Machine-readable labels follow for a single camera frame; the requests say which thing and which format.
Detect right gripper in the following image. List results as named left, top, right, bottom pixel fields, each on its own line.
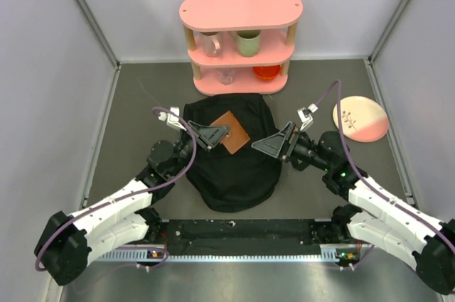
left=252, top=122, right=332, bottom=172

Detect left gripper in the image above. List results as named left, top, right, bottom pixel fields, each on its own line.
left=169, top=120, right=230, bottom=177

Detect brown leather wallet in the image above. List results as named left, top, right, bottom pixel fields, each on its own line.
left=210, top=111, right=250, bottom=155

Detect black student backpack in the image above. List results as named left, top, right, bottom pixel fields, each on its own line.
left=183, top=93, right=282, bottom=212

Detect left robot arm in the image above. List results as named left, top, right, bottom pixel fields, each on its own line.
left=34, top=122, right=282, bottom=286

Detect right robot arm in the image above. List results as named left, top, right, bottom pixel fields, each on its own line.
left=282, top=131, right=454, bottom=296

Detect clear drinking glass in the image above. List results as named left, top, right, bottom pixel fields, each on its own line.
left=218, top=68, right=235, bottom=85

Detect orange bowl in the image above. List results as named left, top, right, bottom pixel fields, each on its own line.
left=252, top=65, right=282, bottom=81

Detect cream and pink plate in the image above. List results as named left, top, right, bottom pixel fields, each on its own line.
left=341, top=96, right=390, bottom=143

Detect pink mug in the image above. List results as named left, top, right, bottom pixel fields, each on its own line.
left=200, top=32, right=223, bottom=58

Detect pink three-tier shelf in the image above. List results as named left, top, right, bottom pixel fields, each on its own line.
left=179, top=0, right=304, bottom=96

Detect green mug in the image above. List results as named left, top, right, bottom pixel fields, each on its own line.
left=228, top=30, right=261, bottom=58

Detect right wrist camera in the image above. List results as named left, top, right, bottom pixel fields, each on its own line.
left=297, top=104, right=318, bottom=131

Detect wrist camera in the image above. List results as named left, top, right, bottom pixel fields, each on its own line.
left=297, top=104, right=318, bottom=131
left=158, top=107, right=186, bottom=131

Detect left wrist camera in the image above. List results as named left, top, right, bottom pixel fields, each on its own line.
left=158, top=107, right=186, bottom=131

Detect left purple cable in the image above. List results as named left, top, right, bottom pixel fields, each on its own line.
left=33, top=106, right=198, bottom=271

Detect purple cable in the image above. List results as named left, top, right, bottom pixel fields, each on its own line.
left=314, top=80, right=444, bottom=270
left=33, top=106, right=198, bottom=271

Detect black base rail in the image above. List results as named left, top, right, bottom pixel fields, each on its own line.
left=152, top=218, right=360, bottom=257

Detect grey cable duct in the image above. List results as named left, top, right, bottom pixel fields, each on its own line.
left=97, top=247, right=360, bottom=263

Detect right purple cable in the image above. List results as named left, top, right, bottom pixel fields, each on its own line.
left=314, top=80, right=444, bottom=270

